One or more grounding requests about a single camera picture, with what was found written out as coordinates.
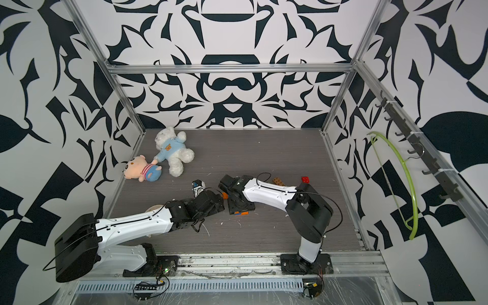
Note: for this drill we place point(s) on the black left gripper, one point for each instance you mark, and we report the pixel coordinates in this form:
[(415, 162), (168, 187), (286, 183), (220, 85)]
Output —
[(220, 208)]

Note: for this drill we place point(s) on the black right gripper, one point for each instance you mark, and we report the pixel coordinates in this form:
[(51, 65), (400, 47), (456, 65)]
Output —
[(246, 208)]

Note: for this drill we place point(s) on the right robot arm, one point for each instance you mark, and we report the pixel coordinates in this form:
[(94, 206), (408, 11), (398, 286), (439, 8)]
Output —
[(309, 211)]

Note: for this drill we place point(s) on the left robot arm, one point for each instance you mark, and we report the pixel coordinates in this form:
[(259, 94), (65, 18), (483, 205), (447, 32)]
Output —
[(90, 243)]

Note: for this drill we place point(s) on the brown lego brick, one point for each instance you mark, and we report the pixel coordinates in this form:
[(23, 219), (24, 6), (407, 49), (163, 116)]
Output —
[(277, 181)]

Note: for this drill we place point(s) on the cream round toy clock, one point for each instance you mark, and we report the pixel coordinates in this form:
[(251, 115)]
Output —
[(154, 208)]

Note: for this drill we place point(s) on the white teddy bear blue shirt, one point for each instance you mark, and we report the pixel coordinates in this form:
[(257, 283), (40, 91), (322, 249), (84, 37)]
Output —
[(172, 148)]

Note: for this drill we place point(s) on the pink doll plush toy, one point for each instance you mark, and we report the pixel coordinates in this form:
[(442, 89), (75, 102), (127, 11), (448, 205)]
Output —
[(138, 168)]

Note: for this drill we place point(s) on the black connector box left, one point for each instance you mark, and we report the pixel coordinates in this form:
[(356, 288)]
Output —
[(145, 290)]

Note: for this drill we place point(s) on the black connector box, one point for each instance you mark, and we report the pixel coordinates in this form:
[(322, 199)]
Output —
[(145, 290), (312, 290)]

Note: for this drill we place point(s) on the black connector box right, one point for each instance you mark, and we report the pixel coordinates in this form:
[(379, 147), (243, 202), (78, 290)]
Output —
[(312, 290)]

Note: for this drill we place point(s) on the green hoop hanger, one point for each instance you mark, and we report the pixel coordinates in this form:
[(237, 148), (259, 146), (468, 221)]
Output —
[(400, 184)]

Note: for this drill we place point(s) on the black hook rack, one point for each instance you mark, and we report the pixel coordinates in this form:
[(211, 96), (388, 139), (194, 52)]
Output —
[(420, 150)]

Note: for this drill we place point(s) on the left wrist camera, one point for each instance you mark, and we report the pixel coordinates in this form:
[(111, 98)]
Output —
[(198, 186)]

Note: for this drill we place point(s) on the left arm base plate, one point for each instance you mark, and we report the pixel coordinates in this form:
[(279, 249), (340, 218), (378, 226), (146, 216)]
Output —
[(155, 265)]

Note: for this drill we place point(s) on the aluminium frame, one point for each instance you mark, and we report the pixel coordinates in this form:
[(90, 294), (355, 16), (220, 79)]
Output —
[(282, 65)]

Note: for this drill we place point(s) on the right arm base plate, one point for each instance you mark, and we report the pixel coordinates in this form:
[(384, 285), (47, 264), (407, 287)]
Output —
[(293, 264)]

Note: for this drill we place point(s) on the white cable duct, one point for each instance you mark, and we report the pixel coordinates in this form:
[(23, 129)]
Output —
[(198, 285)]

